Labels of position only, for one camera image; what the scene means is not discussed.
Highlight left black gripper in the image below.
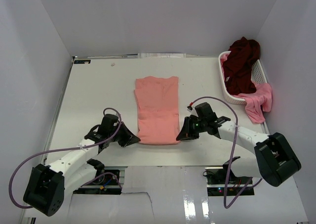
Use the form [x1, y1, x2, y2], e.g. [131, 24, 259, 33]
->
[108, 121, 140, 147]

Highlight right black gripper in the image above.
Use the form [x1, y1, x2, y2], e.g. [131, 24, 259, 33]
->
[177, 116, 207, 141]

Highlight salmon pink t shirt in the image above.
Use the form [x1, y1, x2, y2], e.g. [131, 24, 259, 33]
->
[134, 76, 180, 145]

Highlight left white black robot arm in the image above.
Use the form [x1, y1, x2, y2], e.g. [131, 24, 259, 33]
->
[23, 123, 140, 217]

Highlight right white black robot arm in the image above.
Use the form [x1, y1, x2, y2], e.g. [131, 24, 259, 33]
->
[176, 115, 302, 187]

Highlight white paper sheets front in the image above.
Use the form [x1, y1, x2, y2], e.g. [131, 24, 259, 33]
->
[24, 167, 308, 224]

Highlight pink shirt in basket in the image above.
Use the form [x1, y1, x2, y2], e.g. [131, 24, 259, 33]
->
[237, 83, 273, 124]

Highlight papers behind table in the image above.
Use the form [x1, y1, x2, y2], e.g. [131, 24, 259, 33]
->
[138, 53, 186, 58]

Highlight dark red shirt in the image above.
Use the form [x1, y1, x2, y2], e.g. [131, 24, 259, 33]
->
[223, 37, 261, 95]

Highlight black label sticker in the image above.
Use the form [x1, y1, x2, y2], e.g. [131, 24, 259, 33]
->
[74, 60, 91, 64]

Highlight white plastic laundry basket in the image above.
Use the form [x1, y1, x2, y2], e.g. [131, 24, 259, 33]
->
[218, 51, 267, 105]

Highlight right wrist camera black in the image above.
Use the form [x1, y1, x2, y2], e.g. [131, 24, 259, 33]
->
[195, 102, 217, 122]

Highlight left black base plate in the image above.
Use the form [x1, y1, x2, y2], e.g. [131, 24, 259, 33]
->
[80, 169, 122, 192]

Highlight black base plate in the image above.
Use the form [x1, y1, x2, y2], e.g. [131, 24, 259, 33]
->
[202, 168, 249, 197]
[80, 169, 122, 192]

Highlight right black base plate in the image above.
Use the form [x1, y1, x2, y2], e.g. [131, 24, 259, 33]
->
[202, 168, 249, 197]

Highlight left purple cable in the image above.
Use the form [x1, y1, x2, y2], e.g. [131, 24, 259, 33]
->
[8, 107, 123, 209]

